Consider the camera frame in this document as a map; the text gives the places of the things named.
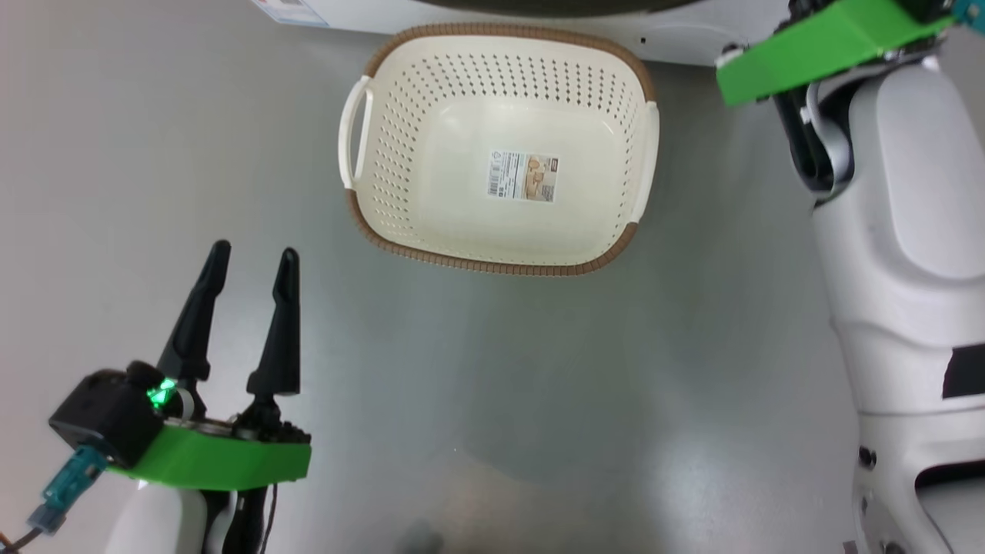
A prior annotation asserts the teal connector cable left camera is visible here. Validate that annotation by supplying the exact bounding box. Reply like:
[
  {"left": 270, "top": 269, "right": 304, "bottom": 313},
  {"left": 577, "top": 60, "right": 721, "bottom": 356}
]
[{"left": 0, "top": 446, "right": 109, "bottom": 551}]

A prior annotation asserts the blue energy label sticker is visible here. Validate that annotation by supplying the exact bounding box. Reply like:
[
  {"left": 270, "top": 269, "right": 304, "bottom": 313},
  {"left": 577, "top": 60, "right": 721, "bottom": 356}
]
[{"left": 254, "top": 0, "right": 330, "bottom": 28}]

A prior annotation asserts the product label sticker inside basket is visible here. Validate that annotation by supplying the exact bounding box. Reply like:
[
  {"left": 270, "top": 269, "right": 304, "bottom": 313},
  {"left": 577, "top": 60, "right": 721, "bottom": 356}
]
[{"left": 486, "top": 150, "right": 559, "bottom": 203}]

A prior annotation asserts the white washing machine body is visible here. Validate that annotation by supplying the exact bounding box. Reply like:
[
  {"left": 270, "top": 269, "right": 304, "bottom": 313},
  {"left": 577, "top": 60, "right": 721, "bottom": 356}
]
[{"left": 250, "top": 0, "right": 793, "bottom": 68}]

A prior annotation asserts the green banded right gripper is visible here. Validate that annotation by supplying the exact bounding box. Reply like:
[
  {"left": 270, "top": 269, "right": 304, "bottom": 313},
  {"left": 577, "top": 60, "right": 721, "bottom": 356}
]
[{"left": 714, "top": 0, "right": 957, "bottom": 107}]

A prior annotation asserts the teal connector cable right camera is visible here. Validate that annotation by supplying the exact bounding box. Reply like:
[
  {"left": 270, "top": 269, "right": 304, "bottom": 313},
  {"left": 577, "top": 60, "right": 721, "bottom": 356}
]
[{"left": 950, "top": 0, "right": 985, "bottom": 35}]

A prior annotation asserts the black round glass washer door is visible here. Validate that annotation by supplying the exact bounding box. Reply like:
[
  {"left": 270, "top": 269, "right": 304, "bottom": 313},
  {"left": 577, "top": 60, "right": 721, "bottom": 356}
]
[{"left": 416, "top": 0, "right": 701, "bottom": 19}]

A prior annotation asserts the cream basket with brown rim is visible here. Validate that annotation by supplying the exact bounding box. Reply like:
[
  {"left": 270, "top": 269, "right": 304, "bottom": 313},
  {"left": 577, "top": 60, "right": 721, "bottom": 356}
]
[{"left": 337, "top": 23, "right": 661, "bottom": 276}]

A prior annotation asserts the teal connector cable camera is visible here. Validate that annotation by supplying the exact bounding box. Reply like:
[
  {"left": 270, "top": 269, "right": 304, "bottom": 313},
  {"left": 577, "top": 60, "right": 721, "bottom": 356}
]
[
  {"left": 950, "top": 0, "right": 985, "bottom": 35},
  {"left": 0, "top": 446, "right": 109, "bottom": 551}
]

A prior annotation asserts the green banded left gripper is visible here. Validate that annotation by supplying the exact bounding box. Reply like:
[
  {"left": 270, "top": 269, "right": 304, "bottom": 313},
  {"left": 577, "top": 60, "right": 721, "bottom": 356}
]
[{"left": 108, "top": 240, "right": 312, "bottom": 492}]

